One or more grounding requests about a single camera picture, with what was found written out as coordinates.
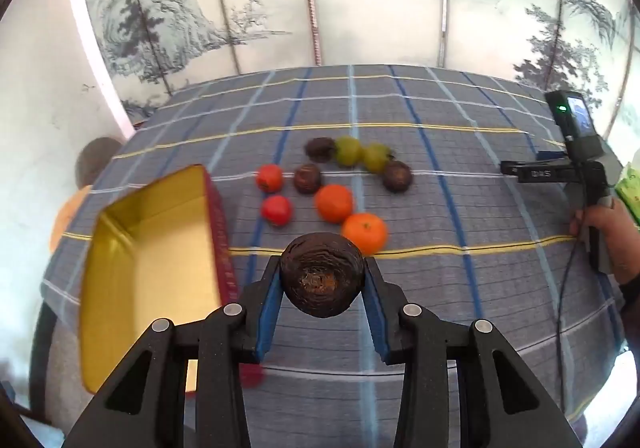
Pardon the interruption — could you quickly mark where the person's right hand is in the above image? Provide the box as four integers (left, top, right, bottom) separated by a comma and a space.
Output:
570, 200, 640, 285

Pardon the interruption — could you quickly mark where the red tin box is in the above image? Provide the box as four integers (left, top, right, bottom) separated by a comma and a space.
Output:
79, 164, 263, 395

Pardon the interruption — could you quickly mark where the green fruit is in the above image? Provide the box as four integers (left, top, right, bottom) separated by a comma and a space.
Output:
362, 143, 392, 174
334, 136, 365, 167

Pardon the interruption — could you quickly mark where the grey checked tablecloth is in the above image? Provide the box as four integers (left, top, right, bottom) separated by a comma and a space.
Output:
42, 64, 626, 448

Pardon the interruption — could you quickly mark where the red tomato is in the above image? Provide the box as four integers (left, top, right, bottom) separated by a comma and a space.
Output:
260, 195, 293, 227
256, 164, 285, 193

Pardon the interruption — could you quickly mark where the dark brown passion fruit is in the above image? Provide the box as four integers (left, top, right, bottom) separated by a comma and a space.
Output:
293, 163, 322, 195
279, 232, 365, 316
305, 137, 337, 163
383, 161, 414, 193

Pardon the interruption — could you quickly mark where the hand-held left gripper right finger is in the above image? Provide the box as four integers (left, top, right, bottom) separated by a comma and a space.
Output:
362, 255, 583, 448

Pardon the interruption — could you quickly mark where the orange mandarin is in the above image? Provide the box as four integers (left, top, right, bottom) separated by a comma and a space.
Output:
341, 213, 389, 256
314, 184, 355, 223

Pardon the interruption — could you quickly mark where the brown round cushion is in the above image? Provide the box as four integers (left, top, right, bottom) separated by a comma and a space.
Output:
75, 137, 126, 189

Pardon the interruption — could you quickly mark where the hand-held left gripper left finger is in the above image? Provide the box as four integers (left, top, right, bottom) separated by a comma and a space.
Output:
62, 254, 286, 448

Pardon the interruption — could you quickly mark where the black cable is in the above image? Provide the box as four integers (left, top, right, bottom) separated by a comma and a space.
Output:
552, 228, 591, 421

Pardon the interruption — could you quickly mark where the orange plastic stool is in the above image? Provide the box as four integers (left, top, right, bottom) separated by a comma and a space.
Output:
49, 185, 93, 253

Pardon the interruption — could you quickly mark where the green snack packet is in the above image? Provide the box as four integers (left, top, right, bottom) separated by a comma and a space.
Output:
614, 163, 640, 229

